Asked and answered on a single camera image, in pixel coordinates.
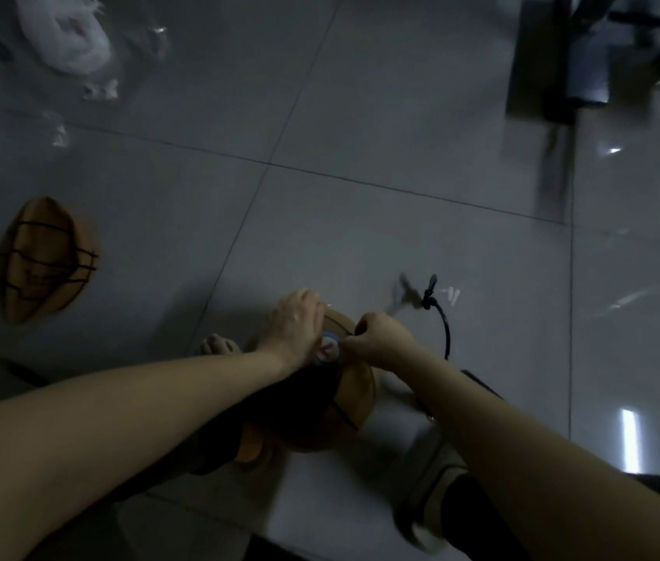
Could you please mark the deflated orange basketball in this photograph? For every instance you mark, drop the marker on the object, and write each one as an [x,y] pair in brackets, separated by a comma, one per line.
[41,262]

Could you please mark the person's left fingers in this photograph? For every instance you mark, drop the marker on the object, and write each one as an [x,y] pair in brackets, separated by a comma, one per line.
[305,306]

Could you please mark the person's left hand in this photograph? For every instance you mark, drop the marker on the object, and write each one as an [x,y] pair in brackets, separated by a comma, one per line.
[292,332]

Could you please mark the small white scraps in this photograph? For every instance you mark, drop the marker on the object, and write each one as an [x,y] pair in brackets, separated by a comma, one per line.
[101,90]

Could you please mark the person's left forearm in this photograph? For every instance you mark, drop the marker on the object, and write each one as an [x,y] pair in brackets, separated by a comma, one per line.
[108,444]

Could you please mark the small white scrap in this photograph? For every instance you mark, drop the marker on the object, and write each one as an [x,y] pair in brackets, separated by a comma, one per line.
[60,136]

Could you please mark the person's left leg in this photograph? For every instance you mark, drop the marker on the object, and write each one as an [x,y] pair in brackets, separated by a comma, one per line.
[213,444]

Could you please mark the person's right leg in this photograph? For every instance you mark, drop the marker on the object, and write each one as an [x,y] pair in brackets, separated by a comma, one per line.
[476,525]

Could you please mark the person's right hand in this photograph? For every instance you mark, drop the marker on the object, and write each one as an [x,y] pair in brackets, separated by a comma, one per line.
[382,344]

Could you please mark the small blue white round object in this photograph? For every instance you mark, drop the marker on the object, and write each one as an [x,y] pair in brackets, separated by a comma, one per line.
[327,348]

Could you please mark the person's right fingers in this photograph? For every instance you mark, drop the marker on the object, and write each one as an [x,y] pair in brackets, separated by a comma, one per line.
[358,338]

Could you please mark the person's leg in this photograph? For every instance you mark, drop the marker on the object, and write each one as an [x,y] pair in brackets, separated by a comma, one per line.
[476,525]
[213,444]

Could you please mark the person's right forearm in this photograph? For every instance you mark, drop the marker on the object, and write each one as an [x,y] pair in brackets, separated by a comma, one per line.
[540,479]

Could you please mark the grey beige shoe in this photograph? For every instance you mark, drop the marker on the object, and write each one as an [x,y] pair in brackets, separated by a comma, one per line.
[432,490]

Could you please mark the white plastic bag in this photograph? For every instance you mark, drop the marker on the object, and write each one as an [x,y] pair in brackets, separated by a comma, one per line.
[64,32]

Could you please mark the person's left foot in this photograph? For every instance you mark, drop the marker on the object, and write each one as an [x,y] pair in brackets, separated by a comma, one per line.
[220,345]

